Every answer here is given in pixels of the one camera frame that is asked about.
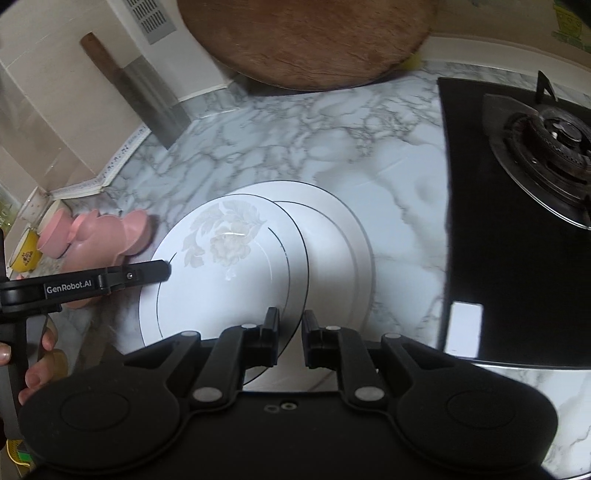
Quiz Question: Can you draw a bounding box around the pink bear-shaped plate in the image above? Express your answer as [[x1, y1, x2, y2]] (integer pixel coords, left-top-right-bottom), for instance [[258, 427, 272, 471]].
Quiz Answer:
[[44, 210, 151, 309]]

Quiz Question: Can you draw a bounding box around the large white rimmed plate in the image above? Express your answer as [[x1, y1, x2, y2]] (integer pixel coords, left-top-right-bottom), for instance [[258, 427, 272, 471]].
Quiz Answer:
[[231, 181, 374, 391]]

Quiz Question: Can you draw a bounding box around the white floral plate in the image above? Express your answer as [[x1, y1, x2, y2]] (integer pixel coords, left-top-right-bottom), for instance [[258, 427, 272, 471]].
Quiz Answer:
[[138, 193, 311, 387]]

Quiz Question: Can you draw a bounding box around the pink round bowl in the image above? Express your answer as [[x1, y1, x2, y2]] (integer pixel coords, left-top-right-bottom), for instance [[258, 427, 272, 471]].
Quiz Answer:
[[37, 208, 73, 259]]

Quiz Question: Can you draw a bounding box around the person's left hand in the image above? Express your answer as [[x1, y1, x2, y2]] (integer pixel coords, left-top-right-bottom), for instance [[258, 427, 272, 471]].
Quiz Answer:
[[18, 320, 68, 405]]

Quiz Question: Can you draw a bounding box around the yellow ceramic bowl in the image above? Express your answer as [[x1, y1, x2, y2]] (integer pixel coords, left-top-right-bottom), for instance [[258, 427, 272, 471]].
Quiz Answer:
[[9, 228, 42, 273]]

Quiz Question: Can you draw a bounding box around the white floral bowl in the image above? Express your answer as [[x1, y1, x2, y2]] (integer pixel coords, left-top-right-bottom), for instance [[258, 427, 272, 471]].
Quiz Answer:
[[17, 187, 52, 227]]

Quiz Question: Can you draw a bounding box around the black gas stove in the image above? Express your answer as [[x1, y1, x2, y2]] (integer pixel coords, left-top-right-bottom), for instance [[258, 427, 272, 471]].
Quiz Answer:
[[438, 75, 590, 369]]

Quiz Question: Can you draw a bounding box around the round wooden cutting board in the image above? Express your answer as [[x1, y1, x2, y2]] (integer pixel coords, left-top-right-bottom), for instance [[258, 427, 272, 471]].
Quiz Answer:
[[177, 0, 438, 91]]

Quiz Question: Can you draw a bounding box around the cleaver with wooden handle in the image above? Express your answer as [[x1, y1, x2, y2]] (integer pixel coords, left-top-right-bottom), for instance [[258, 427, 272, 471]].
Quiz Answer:
[[79, 33, 191, 149]]

